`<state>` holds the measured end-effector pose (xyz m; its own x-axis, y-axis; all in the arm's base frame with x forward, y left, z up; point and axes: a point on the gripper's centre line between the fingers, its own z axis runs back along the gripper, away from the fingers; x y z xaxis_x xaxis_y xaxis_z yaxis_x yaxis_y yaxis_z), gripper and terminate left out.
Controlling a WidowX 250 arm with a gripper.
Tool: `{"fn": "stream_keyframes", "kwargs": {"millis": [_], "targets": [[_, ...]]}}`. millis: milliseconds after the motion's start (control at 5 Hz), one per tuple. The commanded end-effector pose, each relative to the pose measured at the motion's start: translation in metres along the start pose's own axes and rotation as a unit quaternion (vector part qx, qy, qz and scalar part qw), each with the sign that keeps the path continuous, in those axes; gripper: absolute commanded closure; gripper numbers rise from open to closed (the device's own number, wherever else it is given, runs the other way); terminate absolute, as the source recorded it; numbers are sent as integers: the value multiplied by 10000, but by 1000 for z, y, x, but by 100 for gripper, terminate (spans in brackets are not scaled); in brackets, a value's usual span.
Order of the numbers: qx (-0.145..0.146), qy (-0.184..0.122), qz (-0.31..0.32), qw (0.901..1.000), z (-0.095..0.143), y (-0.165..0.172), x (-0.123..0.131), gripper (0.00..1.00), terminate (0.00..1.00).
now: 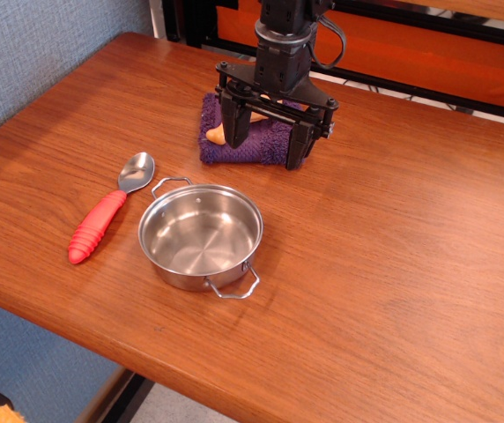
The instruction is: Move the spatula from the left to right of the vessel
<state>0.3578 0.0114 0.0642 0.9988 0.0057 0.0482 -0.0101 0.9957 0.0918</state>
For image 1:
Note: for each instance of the orange object at corner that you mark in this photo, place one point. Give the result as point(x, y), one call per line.
point(7, 415)

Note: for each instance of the purple folded towel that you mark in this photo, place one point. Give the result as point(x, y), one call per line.
point(272, 153)

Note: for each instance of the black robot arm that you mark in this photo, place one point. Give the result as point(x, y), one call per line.
point(298, 17)

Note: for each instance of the stainless steel pot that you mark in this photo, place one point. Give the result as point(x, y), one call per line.
point(202, 237)

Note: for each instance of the red handled metal spoon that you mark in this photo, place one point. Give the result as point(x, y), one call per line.
point(136, 174)

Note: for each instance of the plastic chicken drumstick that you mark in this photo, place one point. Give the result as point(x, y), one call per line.
point(261, 131)

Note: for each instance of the orange panel black frame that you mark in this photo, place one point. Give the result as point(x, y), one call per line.
point(416, 48)

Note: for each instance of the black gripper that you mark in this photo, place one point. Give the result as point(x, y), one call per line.
point(278, 86)

